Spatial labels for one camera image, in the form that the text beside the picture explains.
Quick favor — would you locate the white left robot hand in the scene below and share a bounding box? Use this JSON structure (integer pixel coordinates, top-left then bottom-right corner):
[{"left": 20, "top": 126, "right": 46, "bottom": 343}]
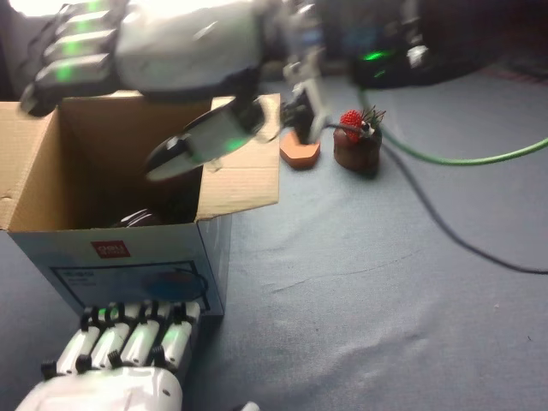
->
[{"left": 15, "top": 299, "right": 262, "bottom": 411}]

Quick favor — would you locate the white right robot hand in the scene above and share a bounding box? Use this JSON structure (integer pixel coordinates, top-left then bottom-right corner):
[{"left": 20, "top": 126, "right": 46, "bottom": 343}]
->
[{"left": 16, "top": 0, "right": 283, "bottom": 183}]

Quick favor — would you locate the cardboard box with globe print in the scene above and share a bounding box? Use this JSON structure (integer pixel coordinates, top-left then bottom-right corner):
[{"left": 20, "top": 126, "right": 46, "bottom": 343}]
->
[{"left": 0, "top": 92, "right": 282, "bottom": 318}]

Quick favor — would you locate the brown bottle with black cap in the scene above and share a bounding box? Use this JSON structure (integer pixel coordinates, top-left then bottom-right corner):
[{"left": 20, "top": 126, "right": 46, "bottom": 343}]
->
[{"left": 109, "top": 183, "right": 200, "bottom": 229}]

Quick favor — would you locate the orange hexagon block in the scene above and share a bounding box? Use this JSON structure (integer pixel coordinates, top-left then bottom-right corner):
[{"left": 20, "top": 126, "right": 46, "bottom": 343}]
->
[{"left": 278, "top": 130, "right": 322, "bottom": 170}]

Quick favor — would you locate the chocolate cake toy with strawberry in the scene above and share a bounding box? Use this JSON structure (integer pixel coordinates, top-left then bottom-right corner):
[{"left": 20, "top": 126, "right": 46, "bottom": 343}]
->
[{"left": 332, "top": 106, "right": 389, "bottom": 172}]

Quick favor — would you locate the grey table cloth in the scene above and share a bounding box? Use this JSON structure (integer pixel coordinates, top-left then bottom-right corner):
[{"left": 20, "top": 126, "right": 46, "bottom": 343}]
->
[{"left": 0, "top": 63, "right": 548, "bottom": 411}]

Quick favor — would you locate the green cable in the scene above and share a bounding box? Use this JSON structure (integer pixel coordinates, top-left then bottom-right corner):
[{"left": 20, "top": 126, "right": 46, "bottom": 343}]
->
[{"left": 354, "top": 80, "right": 548, "bottom": 167}]

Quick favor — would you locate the black cable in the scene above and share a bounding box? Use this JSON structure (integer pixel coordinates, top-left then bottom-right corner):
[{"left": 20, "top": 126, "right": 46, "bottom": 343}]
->
[{"left": 325, "top": 122, "right": 548, "bottom": 276}]

